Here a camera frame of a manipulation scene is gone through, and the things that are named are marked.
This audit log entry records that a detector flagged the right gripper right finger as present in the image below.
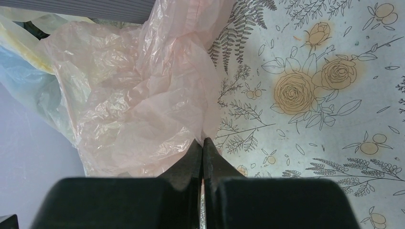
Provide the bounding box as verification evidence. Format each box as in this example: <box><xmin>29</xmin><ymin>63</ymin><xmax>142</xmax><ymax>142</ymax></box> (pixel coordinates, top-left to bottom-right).
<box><xmin>202</xmin><ymin>138</ymin><xmax>359</xmax><ymax>229</ymax></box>

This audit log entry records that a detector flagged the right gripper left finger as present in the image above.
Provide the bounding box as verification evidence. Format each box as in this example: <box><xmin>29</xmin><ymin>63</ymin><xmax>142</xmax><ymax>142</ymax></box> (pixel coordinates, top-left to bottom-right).
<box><xmin>32</xmin><ymin>141</ymin><xmax>203</xmax><ymax>229</ymax></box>

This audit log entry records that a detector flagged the clear yellowish plastic bag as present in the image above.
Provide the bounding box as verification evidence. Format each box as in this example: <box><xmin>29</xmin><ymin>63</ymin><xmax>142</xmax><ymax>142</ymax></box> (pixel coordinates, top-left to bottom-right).
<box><xmin>0</xmin><ymin>7</ymin><xmax>92</xmax><ymax>144</ymax></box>

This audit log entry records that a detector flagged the floral patterned table mat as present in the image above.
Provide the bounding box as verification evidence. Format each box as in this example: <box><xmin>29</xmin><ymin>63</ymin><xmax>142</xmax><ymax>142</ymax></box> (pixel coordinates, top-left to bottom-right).
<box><xmin>208</xmin><ymin>0</ymin><xmax>405</xmax><ymax>229</ymax></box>

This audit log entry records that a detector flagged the grey mesh trash bin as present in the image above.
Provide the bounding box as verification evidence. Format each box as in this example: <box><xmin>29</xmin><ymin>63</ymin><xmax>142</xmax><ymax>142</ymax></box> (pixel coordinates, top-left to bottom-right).
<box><xmin>0</xmin><ymin>0</ymin><xmax>155</xmax><ymax>24</ymax></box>

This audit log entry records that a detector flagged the pink plastic trash bag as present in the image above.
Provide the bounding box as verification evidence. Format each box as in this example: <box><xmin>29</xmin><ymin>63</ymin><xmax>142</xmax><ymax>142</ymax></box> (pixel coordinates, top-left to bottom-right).
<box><xmin>39</xmin><ymin>0</ymin><xmax>234</xmax><ymax>177</ymax></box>

